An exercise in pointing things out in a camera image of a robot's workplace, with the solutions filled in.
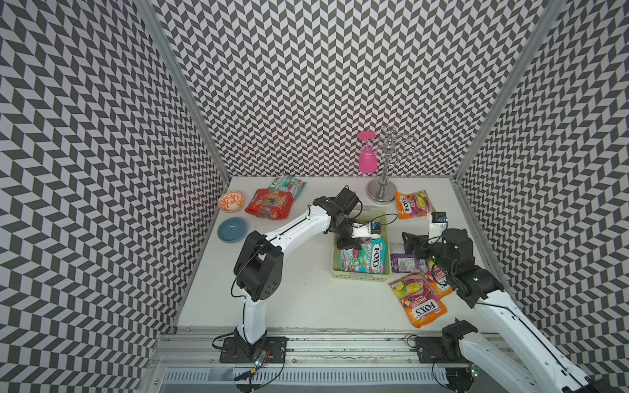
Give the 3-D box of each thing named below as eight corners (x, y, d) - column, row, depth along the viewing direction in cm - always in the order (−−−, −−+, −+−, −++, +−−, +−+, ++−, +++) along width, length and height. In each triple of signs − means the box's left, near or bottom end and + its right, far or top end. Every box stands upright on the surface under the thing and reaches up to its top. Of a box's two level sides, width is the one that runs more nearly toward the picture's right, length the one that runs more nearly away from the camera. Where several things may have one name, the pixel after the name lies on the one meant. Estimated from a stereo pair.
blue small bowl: (218, 242, 98) (214, 237, 94) (224, 223, 104) (220, 217, 100) (244, 242, 98) (241, 237, 94) (248, 223, 104) (246, 217, 100)
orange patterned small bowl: (217, 213, 107) (215, 208, 104) (224, 195, 113) (221, 191, 111) (240, 213, 107) (238, 208, 104) (245, 195, 113) (243, 191, 111)
